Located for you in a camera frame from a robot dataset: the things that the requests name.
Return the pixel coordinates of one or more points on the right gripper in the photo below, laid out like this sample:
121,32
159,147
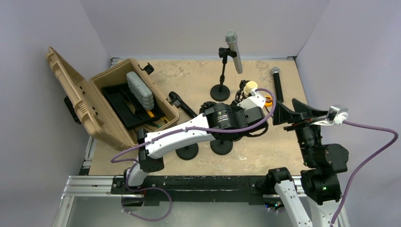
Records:
282,113

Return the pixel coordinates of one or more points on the black mesh-head microphone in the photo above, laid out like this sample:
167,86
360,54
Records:
277,84

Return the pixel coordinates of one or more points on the cream condenser microphone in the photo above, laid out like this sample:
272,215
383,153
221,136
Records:
249,86

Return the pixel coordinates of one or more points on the black tripod shock-mount stand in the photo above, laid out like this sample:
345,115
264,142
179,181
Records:
240,96

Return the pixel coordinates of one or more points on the black shock-mount round stand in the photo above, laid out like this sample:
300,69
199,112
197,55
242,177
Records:
219,147

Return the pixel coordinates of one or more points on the black round-base mic stand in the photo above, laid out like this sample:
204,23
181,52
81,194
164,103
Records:
188,152

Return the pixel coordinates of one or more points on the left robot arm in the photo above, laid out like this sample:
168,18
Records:
217,122

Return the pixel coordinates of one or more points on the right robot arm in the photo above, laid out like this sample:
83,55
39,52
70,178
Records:
320,182

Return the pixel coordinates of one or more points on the tall black mic stand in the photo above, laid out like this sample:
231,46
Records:
220,92

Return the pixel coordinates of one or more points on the orange tape measure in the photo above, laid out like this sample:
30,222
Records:
268,101

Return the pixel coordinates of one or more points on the grey plastic case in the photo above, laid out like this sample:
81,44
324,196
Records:
140,90

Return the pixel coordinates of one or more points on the black toolbox tray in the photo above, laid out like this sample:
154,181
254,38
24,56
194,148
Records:
128,108

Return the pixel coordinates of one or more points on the tan plastic toolbox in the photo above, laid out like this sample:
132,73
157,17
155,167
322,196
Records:
94,111

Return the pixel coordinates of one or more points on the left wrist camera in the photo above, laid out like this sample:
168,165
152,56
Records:
255,99

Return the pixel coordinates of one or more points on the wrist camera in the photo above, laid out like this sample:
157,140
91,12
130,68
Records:
255,99
337,114

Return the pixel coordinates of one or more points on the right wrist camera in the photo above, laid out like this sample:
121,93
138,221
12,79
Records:
337,114

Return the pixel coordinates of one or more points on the black aluminium base frame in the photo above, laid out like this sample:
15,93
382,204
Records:
207,191

